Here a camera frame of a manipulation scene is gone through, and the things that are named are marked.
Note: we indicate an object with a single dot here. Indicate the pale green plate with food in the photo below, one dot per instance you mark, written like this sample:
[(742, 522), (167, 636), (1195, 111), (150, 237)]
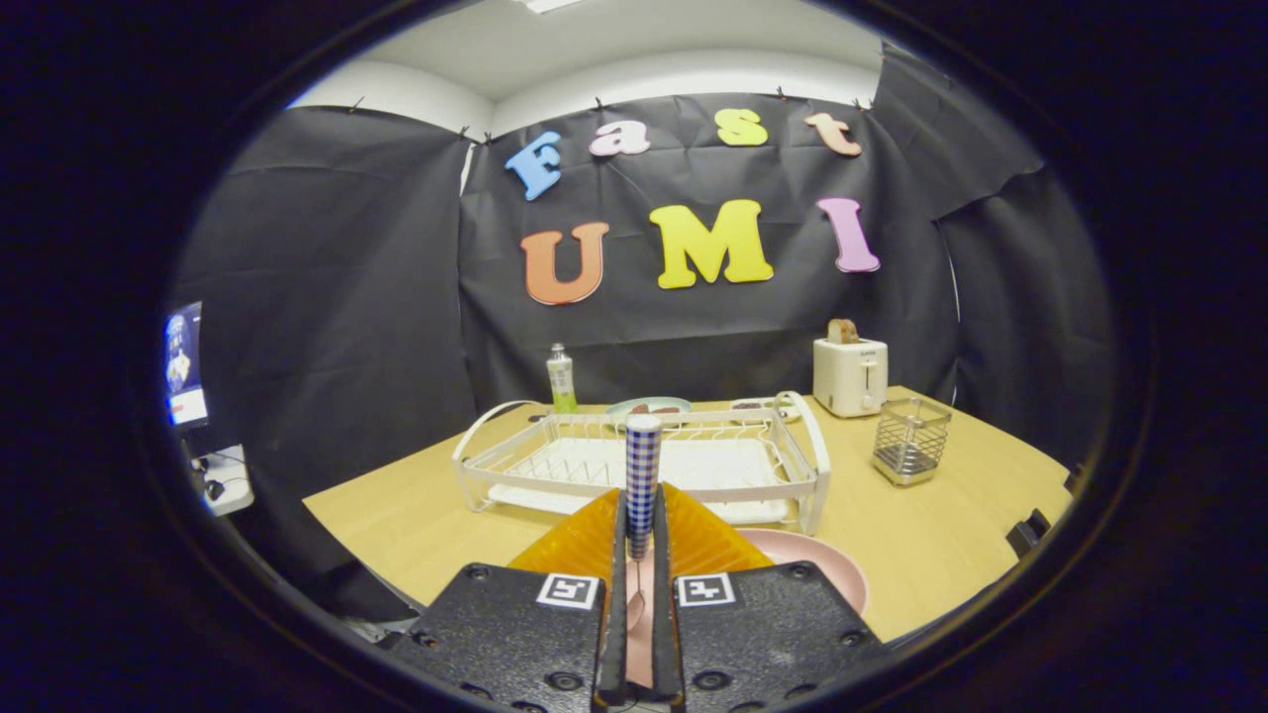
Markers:
[(649, 405)]

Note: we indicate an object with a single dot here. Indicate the ceiling light panel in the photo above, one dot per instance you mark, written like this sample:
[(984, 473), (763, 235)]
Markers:
[(550, 4)]

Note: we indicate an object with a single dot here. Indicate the white dish rack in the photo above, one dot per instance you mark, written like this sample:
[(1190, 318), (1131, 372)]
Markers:
[(713, 460)]

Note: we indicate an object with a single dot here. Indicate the white toaster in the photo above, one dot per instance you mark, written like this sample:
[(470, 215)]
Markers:
[(850, 376)]

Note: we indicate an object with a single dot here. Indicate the white divided dish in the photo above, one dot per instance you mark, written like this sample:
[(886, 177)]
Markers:
[(758, 404)]

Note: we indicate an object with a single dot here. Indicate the black table clamp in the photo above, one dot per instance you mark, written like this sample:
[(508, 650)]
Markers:
[(1074, 480), (1028, 533)]

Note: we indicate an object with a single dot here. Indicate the pink plate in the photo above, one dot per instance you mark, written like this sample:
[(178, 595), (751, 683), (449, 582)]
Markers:
[(812, 560)]

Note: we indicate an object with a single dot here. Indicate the black backdrop cloth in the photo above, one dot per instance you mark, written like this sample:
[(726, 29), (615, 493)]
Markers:
[(347, 297)]

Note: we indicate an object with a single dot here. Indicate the bread slice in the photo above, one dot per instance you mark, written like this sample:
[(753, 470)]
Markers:
[(844, 331)]

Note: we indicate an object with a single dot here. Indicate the computer monitor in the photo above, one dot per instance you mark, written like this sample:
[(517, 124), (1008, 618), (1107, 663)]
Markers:
[(186, 364)]

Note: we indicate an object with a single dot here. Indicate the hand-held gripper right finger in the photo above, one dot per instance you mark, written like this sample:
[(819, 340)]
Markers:
[(763, 644)]

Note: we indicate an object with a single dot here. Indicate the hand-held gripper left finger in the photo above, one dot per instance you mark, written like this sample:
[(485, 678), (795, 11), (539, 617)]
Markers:
[(515, 644)]

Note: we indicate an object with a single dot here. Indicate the green clear bottle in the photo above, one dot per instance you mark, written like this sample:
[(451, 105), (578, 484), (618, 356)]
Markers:
[(562, 381)]

